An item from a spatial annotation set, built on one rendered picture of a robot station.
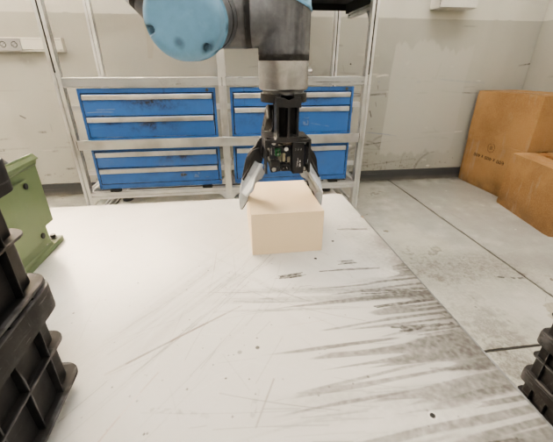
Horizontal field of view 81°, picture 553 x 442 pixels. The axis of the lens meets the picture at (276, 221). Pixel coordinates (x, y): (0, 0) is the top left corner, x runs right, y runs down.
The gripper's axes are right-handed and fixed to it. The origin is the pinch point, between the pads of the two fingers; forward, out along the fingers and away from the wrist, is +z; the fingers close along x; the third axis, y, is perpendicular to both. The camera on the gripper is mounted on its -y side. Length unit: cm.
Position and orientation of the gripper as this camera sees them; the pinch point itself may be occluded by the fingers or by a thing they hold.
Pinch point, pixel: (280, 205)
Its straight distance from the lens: 60.9
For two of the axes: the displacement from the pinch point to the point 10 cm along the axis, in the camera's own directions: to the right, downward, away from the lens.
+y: 1.4, 4.4, -8.9
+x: 9.9, -0.6, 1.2
